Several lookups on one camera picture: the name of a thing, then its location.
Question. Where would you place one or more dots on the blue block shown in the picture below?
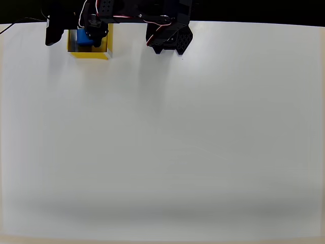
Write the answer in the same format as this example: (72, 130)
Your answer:
(82, 38)

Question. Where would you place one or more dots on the yellow open box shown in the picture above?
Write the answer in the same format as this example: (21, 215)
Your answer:
(89, 56)

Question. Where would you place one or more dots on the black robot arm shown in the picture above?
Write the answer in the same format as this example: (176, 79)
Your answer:
(182, 38)

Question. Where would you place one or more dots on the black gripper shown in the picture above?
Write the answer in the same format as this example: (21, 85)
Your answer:
(97, 31)

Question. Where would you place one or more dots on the black webcam with label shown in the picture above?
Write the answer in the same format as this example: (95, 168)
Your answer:
(53, 33)

